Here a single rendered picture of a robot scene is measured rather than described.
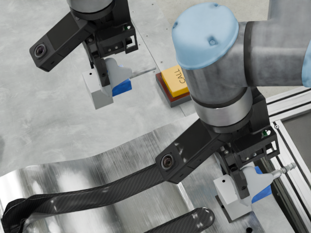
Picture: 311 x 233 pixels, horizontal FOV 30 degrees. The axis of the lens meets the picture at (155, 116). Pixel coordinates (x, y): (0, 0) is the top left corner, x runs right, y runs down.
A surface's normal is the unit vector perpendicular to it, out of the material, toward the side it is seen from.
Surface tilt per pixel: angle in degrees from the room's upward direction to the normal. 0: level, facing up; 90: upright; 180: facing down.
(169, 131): 0
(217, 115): 87
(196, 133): 37
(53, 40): 29
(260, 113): 82
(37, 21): 0
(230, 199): 11
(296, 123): 0
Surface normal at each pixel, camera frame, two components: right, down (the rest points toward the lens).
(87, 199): 0.36, -0.63
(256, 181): 0.31, 0.55
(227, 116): 0.12, 0.77
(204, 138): -0.65, -0.29
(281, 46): -0.32, -0.14
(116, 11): 0.39, 0.76
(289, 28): -0.27, -0.55
